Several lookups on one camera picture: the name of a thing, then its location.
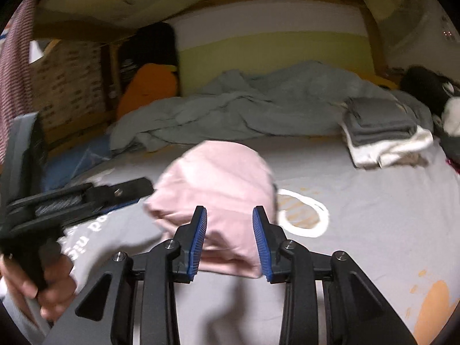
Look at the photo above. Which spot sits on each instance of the person's left hand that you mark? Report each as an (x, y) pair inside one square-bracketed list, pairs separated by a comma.
[(60, 292)]

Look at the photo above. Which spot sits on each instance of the grey-green blanket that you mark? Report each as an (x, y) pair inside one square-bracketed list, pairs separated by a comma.
[(306, 99)]

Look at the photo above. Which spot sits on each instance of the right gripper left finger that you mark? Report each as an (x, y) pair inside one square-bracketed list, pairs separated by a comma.
[(190, 238)]

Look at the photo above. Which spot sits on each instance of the patterned brown storage box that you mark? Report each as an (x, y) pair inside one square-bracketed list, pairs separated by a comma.
[(68, 89)]

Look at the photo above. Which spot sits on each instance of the folded white garment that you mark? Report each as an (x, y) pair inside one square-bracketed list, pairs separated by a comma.
[(382, 145)]

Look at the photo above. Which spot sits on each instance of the red checked curtain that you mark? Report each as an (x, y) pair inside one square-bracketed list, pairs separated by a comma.
[(16, 88)]

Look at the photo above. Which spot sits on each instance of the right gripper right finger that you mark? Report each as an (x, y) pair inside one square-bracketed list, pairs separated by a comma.
[(269, 238)]

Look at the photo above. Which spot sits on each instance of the black white plush toy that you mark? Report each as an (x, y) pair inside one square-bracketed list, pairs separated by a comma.
[(441, 95)]

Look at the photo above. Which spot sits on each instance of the orange plush toy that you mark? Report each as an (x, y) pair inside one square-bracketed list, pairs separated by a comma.
[(152, 82)]

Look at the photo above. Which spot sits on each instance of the dark backpack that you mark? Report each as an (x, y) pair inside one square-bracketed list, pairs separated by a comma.
[(154, 44)]

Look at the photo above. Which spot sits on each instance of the blue pillow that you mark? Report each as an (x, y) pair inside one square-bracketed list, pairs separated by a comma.
[(60, 170)]

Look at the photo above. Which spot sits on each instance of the pink t-shirt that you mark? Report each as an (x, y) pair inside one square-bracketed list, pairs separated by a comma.
[(229, 180)]

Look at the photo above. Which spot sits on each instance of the folded dark grey garment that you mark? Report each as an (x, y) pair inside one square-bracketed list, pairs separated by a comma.
[(371, 120)]

